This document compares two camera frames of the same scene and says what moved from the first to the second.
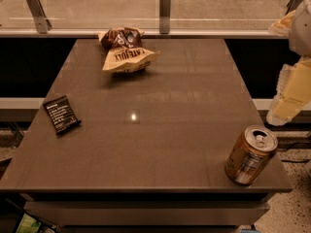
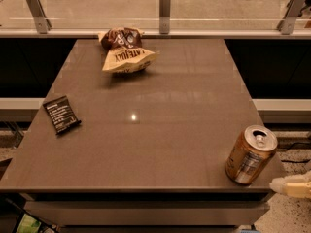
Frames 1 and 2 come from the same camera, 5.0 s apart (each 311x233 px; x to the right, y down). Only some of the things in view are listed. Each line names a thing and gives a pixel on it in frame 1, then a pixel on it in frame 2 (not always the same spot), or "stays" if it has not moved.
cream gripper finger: x=293 y=92 → x=293 y=185
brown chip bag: x=124 y=51 stays
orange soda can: x=251 y=155 stays
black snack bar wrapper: x=61 y=114 stays
